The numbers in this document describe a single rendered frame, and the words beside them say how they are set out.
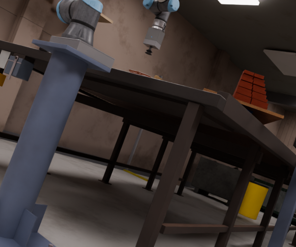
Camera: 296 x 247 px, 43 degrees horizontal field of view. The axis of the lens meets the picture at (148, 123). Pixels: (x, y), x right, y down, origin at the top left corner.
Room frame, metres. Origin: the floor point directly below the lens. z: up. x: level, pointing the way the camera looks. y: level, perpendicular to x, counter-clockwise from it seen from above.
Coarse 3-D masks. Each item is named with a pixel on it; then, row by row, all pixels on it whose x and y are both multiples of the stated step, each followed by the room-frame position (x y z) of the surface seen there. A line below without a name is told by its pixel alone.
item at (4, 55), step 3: (3, 51) 2.51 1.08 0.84; (6, 51) 2.49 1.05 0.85; (0, 54) 2.52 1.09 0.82; (3, 54) 2.50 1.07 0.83; (6, 54) 2.49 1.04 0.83; (9, 54) 2.47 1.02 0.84; (0, 57) 2.51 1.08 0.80; (3, 57) 2.50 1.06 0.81; (6, 57) 2.48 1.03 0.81; (0, 60) 2.51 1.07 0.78; (3, 60) 2.49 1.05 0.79; (6, 60) 2.47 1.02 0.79; (0, 63) 2.50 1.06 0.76; (3, 63) 2.48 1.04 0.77; (0, 66) 2.49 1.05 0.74; (3, 66) 2.48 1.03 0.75
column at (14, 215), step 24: (48, 48) 1.68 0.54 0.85; (72, 48) 1.55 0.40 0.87; (48, 72) 1.65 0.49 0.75; (72, 72) 1.65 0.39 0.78; (48, 96) 1.63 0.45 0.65; (72, 96) 1.68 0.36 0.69; (48, 120) 1.64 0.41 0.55; (24, 144) 1.64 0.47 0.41; (48, 144) 1.66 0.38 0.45; (24, 168) 1.63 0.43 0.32; (48, 168) 1.72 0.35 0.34; (0, 192) 1.66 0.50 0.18; (24, 192) 1.64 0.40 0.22; (0, 216) 1.63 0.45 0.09; (24, 216) 1.65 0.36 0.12; (0, 240) 1.60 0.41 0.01; (24, 240) 1.61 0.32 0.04
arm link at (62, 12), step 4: (64, 0) 1.78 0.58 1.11; (68, 0) 1.76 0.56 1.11; (72, 0) 1.74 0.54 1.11; (60, 4) 1.79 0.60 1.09; (64, 4) 1.76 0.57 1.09; (68, 4) 1.74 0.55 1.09; (56, 8) 1.81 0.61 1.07; (60, 8) 1.78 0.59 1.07; (64, 8) 1.75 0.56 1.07; (68, 8) 1.73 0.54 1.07; (60, 12) 1.78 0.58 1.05; (64, 12) 1.76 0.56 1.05; (68, 12) 1.73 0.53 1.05; (60, 16) 1.79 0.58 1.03; (64, 16) 1.77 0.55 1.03; (68, 16) 1.75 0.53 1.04; (64, 20) 1.80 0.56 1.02; (68, 20) 1.77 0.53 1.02
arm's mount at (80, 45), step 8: (56, 40) 1.68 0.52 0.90; (64, 40) 1.64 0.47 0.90; (72, 40) 1.60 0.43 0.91; (80, 40) 1.57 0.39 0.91; (80, 48) 1.58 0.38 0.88; (88, 48) 1.61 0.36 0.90; (96, 56) 1.65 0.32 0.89; (104, 56) 1.69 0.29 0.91; (104, 64) 1.70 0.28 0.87; (112, 64) 1.73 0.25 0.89
